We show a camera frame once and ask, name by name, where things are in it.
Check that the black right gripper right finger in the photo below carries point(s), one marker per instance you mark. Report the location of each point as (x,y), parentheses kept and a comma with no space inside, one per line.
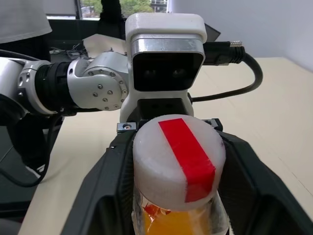
(256,200)

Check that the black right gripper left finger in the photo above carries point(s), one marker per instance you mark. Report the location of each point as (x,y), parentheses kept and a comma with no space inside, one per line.
(97,195)

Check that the window with outdoor view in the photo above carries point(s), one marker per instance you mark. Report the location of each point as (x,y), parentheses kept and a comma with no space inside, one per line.
(137,7)

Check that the white cap with red tape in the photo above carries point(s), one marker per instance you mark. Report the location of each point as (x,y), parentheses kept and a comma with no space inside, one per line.
(156,166)

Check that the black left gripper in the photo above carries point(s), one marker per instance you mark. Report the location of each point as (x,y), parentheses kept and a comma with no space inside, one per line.
(159,106)

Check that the white crumpled sheet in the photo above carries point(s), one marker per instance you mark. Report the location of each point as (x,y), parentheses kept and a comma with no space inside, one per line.
(105,44)

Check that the clear bottle with orange drink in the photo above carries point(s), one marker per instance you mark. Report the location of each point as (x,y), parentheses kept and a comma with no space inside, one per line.
(171,222)

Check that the black laptop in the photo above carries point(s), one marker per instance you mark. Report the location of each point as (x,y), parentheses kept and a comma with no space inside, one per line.
(212,33)

